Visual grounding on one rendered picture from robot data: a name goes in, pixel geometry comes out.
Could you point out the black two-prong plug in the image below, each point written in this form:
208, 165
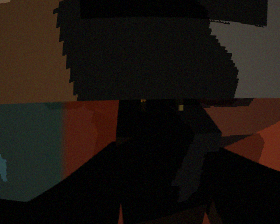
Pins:
166, 158

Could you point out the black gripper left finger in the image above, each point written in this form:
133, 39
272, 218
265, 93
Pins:
90, 195

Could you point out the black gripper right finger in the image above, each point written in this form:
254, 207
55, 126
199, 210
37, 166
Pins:
243, 192

